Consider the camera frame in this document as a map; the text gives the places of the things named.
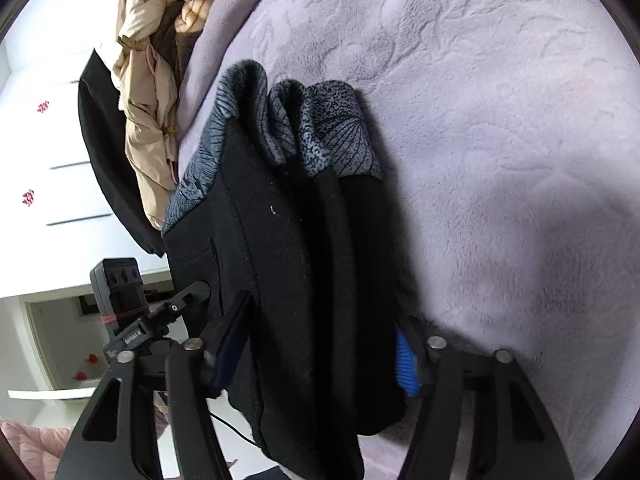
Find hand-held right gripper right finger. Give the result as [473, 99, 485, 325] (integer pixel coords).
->
[394, 316, 577, 480]

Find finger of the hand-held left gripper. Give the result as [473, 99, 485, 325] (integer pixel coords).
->
[147, 281, 212, 326]

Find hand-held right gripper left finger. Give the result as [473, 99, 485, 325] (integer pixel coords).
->
[54, 290, 254, 480]

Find black pants grey patterned waistband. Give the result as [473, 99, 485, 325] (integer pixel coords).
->
[161, 59, 407, 480]

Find white shelf unit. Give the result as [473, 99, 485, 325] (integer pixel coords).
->
[0, 280, 178, 401]

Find black garment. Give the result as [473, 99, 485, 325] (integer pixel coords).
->
[77, 47, 168, 259]

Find white wardrobe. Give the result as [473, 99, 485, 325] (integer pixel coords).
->
[0, 35, 173, 301]

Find pink quilted cloth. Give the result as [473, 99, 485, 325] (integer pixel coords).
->
[0, 416, 76, 480]

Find beige jacket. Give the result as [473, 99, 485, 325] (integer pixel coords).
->
[112, 0, 183, 231]

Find lavender plush blanket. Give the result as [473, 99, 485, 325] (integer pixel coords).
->
[172, 0, 640, 480]

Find brown beige knit garment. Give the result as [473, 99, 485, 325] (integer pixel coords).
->
[150, 0, 236, 126]

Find thin black cable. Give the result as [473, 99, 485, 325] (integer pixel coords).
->
[208, 409, 262, 450]

